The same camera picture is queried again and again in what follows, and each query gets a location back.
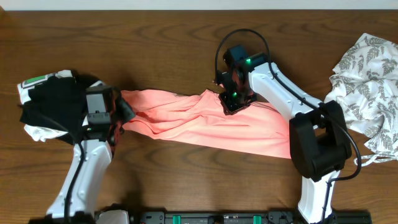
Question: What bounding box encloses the right black cable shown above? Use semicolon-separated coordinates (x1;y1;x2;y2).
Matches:
214;28;363;223

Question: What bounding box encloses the white fern print cloth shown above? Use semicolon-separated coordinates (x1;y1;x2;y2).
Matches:
325;33;397;166

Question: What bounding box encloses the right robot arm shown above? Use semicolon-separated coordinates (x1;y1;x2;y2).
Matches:
215;45;352;223

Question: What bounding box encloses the pink t-shirt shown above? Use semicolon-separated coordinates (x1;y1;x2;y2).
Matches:
121;90;290;159

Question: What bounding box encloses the left black cable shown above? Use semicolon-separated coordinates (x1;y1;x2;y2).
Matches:
20;104;86;224

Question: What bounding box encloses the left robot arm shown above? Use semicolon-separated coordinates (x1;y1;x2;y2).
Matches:
28;85;135;224

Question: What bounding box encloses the black cable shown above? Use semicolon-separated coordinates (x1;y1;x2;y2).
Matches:
214;28;363;223
20;104;86;224

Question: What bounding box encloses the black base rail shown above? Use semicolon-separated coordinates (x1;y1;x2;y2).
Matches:
95;203;373;224

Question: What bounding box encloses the white garment with green print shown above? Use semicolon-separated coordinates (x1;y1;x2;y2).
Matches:
17;70;105;143

